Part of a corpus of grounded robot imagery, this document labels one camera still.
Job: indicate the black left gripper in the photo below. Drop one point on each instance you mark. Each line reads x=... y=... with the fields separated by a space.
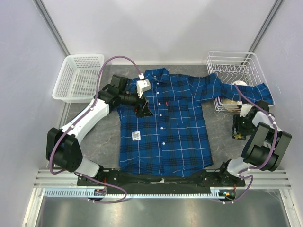
x=140 y=112

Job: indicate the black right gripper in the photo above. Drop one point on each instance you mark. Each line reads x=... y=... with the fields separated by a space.
x=247 y=132

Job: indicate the blue plaid shirt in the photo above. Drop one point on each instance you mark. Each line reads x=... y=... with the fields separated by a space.
x=174 y=141

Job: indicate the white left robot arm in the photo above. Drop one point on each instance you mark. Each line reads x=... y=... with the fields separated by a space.
x=63 y=145

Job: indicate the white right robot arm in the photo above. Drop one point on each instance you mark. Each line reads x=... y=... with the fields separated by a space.
x=266 y=146

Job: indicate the black brooch display box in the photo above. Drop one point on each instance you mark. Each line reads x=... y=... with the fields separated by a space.
x=239 y=130

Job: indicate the beige ceramic bowl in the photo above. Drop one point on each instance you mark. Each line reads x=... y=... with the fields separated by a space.
x=228 y=102

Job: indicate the white ceramic bowl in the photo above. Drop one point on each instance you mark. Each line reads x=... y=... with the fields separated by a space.
x=240 y=83

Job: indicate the white perforated plastic basket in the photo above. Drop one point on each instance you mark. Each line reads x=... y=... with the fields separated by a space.
x=77 y=79

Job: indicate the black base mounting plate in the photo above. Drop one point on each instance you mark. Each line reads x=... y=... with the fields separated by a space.
x=204 y=178

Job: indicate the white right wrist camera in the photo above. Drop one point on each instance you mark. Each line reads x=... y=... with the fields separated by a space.
x=245 y=108

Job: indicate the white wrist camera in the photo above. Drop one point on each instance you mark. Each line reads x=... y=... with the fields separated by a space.
x=142 y=86
x=245 y=108

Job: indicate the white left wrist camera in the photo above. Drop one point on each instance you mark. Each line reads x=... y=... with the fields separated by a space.
x=142 y=86

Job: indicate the white wire dish rack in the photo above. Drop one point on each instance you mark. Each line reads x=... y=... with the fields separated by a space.
x=236 y=67

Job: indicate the white slotted cable duct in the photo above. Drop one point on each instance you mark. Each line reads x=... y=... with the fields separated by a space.
x=96 y=194

